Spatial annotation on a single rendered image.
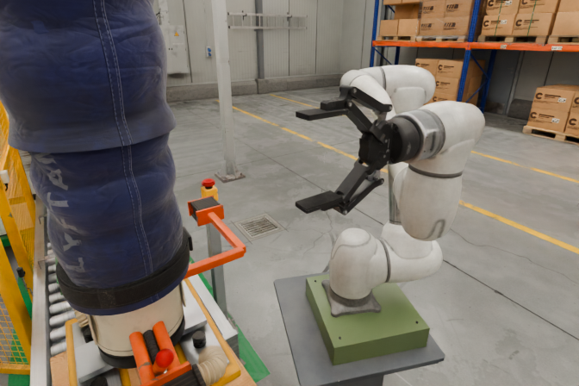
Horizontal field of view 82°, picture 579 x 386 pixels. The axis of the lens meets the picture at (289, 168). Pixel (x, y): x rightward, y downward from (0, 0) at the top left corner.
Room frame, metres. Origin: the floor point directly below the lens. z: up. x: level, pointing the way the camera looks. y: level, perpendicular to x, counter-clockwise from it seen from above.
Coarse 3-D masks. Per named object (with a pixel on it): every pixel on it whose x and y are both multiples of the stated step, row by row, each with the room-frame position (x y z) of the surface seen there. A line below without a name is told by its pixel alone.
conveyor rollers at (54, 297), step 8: (48, 240) 1.80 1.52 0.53; (48, 248) 1.72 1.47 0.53; (48, 280) 1.44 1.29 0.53; (56, 280) 1.44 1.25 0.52; (56, 288) 1.37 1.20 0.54; (56, 296) 1.30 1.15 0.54; (64, 296) 1.31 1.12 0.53; (56, 304) 1.24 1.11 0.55; (64, 304) 1.25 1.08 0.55; (56, 312) 1.22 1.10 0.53; (72, 312) 1.19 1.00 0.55; (56, 320) 1.15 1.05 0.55; (64, 320) 1.16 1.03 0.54; (64, 328) 1.10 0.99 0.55; (56, 336) 1.07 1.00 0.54; (64, 336) 1.08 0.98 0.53; (64, 344) 1.02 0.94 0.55; (56, 352) 0.99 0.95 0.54
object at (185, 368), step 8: (176, 368) 0.37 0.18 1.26; (184, 368) 0.37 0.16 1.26; (192, 368) 0.37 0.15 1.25; (160, 376) 0.36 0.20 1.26; (168, 376) 0.36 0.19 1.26; (176, 376) 0.36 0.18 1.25; (184, 376) 0.37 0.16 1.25; (192, 376) 0.37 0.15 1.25; (200, 376) 0.36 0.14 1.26; (144, 384) 0.34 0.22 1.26; (152, 384) 0.35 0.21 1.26; (160, 384) 0.35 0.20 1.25; (168, 384) 0.35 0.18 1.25; (176, 384) 0.35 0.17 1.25; (184, 384) 0.35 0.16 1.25; (192, 384) 0.35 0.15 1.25; (200, 384) 0.35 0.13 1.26
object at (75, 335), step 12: (72, 324) 0.58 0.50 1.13; (72, 336) 0.55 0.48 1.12; (84, 336) 0.53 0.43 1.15; (72, 348) 0.52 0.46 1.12; (72, 360) 0.49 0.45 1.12; (72, 372) 0.47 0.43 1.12; (108, 372) 0.46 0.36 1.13; (120, 372) 0.47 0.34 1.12; (72, 384) 0.44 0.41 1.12; (84, 384) 0.44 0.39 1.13; (96, 384) 0.42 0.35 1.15; (108, 384) 0.43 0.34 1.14; (120, 384) 0.44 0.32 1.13
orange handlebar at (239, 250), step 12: (216, 216) 0.87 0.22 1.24; (216, 228) 0.83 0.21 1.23; (228, 228) 0.80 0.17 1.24; (228, 240) 0.76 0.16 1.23; (228, 252) 0.69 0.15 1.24; (240, 252) 0.70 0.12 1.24; (192, 264) 0.65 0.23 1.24; (204, 264) 0.65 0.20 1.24; (216, 264) 0.66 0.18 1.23; (156, 324) 0.47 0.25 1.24; (132, 336) 0.45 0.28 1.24; (156, 336) 0.45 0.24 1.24; (168, 336) 0.45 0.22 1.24; (132, 348) 0.43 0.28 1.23; (144, 348) 0.42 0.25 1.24; (144, 360) 0.40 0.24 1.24; (144, 372) 0.38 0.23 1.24
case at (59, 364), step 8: (64, 352) 0.66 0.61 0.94; (232, 352) 0.66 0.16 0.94; (56, 360) 0.63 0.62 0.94; (64, 360) 0.63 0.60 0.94; (56, 368) 0.61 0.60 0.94; (64, 368) 0.61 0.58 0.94; (136, 368) 0.61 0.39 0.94; (240, 368) 0.61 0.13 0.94; (56, 376) 0.59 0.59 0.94; (64, 376) 0.59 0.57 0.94; (136, 376) 0.59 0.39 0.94; (240, 376) 0.59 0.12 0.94; (248, 376) 0.59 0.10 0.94; (56, 384) 0.57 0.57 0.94; (64, 384) 0.57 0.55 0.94; (136, 384) 0.57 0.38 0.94; (232, 384) 0.57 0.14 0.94; (240, 384) 0.57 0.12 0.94; (248, 384) 0.57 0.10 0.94; (256, 384) 0.57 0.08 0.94
